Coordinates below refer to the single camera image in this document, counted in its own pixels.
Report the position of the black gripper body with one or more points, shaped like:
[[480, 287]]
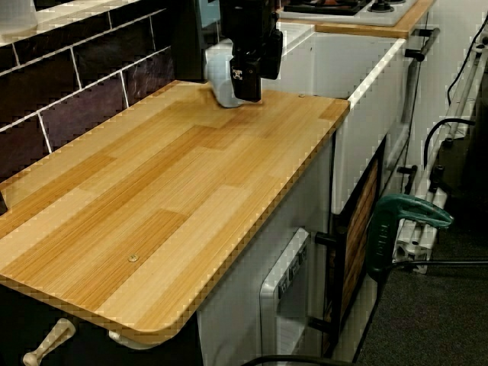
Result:
[[248, 19]]

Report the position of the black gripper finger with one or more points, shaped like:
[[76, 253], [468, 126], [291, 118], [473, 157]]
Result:
[[273, 57], [248, 82]]

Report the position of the light blue plastic cup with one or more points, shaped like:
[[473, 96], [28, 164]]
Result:
[[223, 93]]

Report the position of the teal plastic bin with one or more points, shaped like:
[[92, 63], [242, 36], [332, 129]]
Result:
[[209, 17]]

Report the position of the wide dark hutch upright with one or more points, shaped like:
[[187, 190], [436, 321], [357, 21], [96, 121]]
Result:
[[187, 45]]

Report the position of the toy stove top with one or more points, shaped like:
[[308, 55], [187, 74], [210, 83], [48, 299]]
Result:
[[381, 17]]

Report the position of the black stove knob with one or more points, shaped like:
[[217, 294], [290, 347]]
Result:
[[381, 5]]

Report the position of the dark tile backsplash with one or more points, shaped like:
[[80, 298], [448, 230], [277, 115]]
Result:
[[95, 76]]

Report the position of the cream shelf ledge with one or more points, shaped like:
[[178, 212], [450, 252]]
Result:
[[68, 23]]

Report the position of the wood slat cabinet door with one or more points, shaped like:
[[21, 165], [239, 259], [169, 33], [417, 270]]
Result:
[[360, 228]]

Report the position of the grey toy dispenser panel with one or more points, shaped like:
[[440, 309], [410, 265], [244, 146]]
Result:
[[284, 267]]

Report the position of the green clamp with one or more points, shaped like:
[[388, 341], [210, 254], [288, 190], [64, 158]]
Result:
[[381, 236]]

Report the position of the dark equipment box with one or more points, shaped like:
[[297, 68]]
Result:
[[465, 164]]

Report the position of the narrow dark hutch side panel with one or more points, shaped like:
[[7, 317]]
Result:
[[3, 202]]

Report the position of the aluminium frame rail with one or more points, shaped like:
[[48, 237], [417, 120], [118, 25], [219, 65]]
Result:
[[413, 249]]

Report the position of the white rounded bracket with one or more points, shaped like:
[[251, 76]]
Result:
[[129, 341]]

